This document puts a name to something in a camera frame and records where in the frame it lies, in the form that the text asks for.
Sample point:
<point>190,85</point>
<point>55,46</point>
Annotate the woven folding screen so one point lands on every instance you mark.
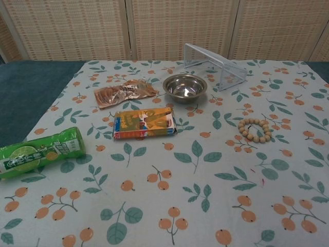
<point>164,28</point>

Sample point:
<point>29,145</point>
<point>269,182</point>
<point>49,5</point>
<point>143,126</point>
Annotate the copper foil snack packet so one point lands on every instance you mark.
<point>123,94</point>

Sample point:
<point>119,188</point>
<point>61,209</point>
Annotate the floral fruit print tablecloth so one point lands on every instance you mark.
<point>164,180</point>

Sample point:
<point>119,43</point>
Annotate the green chip canister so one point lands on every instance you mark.
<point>38,154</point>

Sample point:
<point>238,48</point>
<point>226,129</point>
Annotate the clear plastic box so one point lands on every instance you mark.
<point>231,74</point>

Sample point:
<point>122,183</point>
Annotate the stainless steel bowl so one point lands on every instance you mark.
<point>185,90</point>

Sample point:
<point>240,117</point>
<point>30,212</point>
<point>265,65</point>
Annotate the orange yellow blue carton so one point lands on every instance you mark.
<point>144,123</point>

